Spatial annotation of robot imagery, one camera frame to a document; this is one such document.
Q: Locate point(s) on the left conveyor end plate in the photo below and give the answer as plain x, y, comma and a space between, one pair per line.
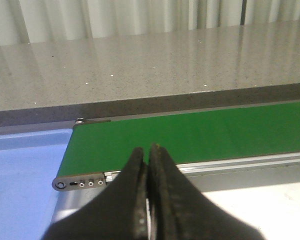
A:
78, 182

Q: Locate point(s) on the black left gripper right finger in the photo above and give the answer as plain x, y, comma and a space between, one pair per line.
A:
179, 211

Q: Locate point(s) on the blue plastic tray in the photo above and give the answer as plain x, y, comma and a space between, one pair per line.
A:
28, 164

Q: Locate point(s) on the green conveyor belt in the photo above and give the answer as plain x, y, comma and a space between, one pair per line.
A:
188, 137

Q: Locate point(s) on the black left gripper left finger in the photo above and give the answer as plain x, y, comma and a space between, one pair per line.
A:
119, 212

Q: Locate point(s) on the grey stone countertop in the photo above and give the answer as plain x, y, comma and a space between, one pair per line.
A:
142, 74

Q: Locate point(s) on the grey pleated curtain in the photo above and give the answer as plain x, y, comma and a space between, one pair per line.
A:
38, 21

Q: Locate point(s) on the aluminium conveyor side rail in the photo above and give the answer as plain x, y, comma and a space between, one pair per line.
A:
237, 165

